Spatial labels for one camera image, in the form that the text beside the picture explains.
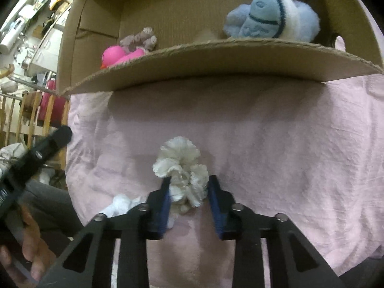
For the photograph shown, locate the white sock ball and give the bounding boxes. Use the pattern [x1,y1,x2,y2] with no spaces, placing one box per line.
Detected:
[99,194,176,228]

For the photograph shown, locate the white water heater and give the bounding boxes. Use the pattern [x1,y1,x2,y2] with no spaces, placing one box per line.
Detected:
[0,16,26,55]

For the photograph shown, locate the white ruffled scrunchie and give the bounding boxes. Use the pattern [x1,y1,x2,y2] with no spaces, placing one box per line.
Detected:
[152,136,210,214]

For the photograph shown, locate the person's left leg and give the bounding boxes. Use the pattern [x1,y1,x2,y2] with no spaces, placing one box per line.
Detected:
[18,180,84,246]

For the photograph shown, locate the person's leg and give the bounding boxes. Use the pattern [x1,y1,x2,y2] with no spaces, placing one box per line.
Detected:
[339,258,384,288]
[18,180,84,246]

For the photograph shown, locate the person's right leg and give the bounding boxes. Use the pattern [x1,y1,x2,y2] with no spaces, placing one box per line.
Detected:
[339,258,384,288]

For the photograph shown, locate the blue white plush toy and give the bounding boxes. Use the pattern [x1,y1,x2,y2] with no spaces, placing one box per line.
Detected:
[223,0,320,43]

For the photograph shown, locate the white kitchen cabinets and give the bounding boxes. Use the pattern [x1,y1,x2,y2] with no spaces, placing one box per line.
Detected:
[30,12,68,69]

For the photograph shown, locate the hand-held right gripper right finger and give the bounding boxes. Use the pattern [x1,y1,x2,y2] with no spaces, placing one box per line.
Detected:
[208,174,348,288]

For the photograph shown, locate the pink bag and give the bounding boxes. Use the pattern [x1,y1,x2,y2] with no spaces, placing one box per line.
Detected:
[40,79,68,126]

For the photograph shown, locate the cardboard box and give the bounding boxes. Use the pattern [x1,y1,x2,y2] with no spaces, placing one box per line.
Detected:
[55,0,384,96]

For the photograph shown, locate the bagged grey lace scrunchie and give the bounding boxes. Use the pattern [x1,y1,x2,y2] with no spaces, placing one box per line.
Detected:
[119,27,157,55]

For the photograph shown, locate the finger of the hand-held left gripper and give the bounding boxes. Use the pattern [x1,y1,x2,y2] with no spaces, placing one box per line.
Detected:
[18,125,73,180]

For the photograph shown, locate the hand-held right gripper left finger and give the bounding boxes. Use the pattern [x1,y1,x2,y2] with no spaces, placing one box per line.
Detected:
[36,176,173,288]

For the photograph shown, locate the pink duvet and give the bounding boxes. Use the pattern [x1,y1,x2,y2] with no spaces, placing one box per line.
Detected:
[65,73,384,288]

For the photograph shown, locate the person's left hand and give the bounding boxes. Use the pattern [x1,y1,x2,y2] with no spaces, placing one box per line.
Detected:
[0,204,57,285]

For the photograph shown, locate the pink rubber duck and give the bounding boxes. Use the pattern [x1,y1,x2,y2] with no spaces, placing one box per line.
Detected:
[100,45,146,69]

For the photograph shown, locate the yellow wooden rack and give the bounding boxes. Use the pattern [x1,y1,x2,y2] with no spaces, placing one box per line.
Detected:
[0,91,71,168]

